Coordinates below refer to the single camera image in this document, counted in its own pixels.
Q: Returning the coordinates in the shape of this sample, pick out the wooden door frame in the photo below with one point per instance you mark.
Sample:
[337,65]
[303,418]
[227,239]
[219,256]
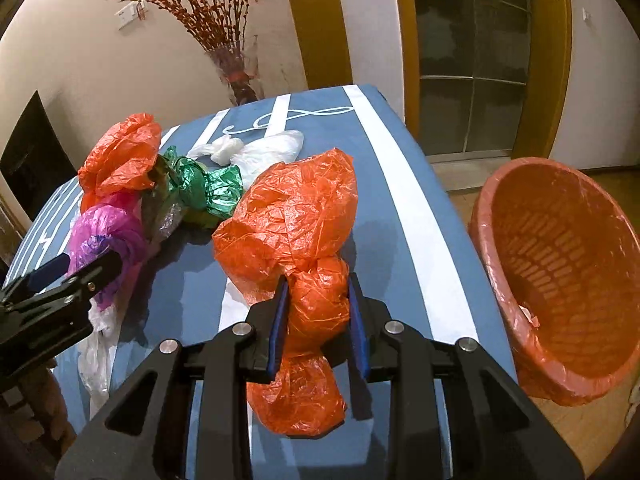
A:
[550,60]

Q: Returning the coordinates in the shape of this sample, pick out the black television screen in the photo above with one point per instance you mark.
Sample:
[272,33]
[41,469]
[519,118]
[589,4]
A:
[30,160]

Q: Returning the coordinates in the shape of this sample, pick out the clear plastic bag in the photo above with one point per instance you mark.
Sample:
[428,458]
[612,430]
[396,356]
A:
[165,220]

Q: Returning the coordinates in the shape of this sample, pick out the white paper scrap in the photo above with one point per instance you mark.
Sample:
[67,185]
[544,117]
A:
[528,315]

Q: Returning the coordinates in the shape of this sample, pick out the white wall switch plate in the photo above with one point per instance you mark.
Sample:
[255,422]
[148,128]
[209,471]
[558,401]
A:
[127,16]

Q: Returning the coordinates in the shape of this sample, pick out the large orange plastic bag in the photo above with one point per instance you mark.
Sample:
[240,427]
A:
[295,210]

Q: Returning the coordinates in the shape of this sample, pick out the glass door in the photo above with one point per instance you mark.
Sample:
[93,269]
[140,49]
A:
[470,50]

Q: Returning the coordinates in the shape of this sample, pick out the glass vase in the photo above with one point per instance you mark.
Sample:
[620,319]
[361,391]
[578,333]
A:
[240,75]

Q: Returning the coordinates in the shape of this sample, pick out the white knotted plastic bag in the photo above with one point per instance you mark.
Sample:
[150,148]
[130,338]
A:
[260,152]

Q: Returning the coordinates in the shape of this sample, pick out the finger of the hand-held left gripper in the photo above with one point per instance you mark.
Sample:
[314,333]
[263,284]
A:
[85,280]
[47,272]

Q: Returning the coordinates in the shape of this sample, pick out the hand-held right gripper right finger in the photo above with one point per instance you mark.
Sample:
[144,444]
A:
[358,327]

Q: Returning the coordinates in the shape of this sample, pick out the green plastic bag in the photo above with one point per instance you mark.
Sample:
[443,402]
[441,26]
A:
[220,190]

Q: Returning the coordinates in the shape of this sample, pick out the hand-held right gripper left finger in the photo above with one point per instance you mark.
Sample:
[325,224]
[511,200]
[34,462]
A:
[279,322]

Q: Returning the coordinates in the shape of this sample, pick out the orange plastic waste basket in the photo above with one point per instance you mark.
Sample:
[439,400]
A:
[575,260]

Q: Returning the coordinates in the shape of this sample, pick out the wooden door post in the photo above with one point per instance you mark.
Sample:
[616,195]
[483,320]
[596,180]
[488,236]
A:
[315,25]

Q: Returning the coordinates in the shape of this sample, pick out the purple plastic bag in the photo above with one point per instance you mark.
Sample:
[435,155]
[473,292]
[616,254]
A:
[100,230]

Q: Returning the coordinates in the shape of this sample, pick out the red berry branches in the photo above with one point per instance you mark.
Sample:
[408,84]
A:
[200,5]

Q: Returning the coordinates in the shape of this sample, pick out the blue white striped cloth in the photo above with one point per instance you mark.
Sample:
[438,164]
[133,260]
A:
[390,185]

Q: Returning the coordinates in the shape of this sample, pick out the long white plastic bag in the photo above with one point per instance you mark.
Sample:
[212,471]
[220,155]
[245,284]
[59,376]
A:
[97,360]

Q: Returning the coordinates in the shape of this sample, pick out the small orange plastic bag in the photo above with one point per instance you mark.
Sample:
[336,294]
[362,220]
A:
[120,160]

